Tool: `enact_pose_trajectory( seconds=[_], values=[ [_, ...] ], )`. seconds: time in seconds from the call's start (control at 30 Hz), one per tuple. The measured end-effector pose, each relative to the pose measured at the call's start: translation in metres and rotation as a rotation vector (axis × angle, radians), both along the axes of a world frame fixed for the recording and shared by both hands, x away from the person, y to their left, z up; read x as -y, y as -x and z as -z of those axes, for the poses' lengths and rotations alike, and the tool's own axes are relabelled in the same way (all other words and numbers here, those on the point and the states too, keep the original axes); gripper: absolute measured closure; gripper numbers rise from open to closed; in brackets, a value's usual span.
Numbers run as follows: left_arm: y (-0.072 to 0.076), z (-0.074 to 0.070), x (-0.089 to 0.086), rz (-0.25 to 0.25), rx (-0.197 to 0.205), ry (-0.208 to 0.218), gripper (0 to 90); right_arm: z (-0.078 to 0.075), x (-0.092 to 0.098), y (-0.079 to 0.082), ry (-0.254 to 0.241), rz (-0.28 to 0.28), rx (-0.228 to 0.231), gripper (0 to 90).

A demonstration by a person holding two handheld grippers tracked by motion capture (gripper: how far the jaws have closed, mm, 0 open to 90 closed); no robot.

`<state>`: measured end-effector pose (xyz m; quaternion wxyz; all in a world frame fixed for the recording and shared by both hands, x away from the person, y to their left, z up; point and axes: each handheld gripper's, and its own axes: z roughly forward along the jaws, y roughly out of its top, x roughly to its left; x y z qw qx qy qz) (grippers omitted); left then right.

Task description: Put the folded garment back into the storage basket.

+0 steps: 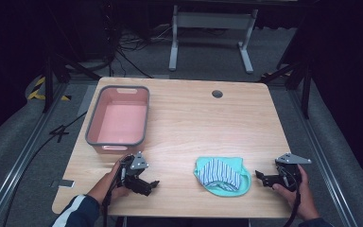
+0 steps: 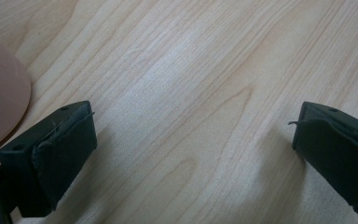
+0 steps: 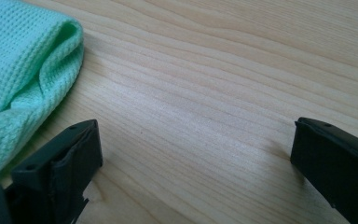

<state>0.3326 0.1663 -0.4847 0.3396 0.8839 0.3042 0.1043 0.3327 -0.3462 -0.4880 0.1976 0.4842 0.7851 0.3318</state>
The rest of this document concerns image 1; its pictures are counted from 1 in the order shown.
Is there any person's left hand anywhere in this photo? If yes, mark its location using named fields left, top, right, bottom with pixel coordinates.
left=87, top=156, right=132, bottom=206

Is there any left hand-held gripper cable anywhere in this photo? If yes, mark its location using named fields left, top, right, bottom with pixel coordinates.
left=101, top=164, right=128, bottom=227

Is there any grey tape piece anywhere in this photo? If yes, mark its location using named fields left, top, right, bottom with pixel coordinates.
left=50, top=178, right=76, bottom=189

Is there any metal floor rail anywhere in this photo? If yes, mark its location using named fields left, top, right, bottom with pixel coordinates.
left=0, top=82, right=70, bottom=227
left=286, top=89, right=359, bottom=227

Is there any yellow and black floor tape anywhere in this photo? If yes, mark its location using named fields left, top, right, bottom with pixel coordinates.
left=26, top=76, right=73, bottom=102

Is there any black metal stand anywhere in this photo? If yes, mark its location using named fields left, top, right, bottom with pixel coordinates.
left=257, top=56, right=314, bottom=120
left=42, top=51, right=102, bottom=114

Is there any bundle of black cables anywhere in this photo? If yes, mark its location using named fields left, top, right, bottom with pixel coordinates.
left=108, top=23, right=174, bottom=79

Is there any hand-held gripper cable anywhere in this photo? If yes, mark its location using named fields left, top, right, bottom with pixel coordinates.
left=101, top=164, right=128, bottom=227
left=283, top=169, right=303, bottom=227

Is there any black tape cross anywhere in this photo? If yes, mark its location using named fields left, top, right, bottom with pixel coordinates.
left=49, top=124, right=71, bottom=144

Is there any teal striped cloth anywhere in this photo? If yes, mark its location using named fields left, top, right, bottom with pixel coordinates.
left=193, top=156, right=252, bottom=198

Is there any white metal desk frame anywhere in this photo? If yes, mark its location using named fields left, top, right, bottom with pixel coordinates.
left=168, top=4, right=260, bottom=76

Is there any right hand-held gripper cable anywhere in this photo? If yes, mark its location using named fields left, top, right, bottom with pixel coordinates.
left=283, top=169, right=303, bottom=227

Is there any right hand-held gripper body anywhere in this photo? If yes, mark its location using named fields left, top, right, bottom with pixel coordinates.
left=272, top=152, right=313, bottom=192

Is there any black floor cable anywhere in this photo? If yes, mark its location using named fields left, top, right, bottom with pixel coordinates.
left=0, top=111, right=88, bottom=227

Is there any pink basin with grey rim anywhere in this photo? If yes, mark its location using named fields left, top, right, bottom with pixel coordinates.
left=85, top=85, right=150, bottom=155

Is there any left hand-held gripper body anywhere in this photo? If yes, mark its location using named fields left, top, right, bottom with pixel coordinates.
left=119, top=150, right=152, bottom=197

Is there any person's right hand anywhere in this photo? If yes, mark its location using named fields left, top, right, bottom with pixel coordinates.
left=271, top=164, right=321, bottom=222

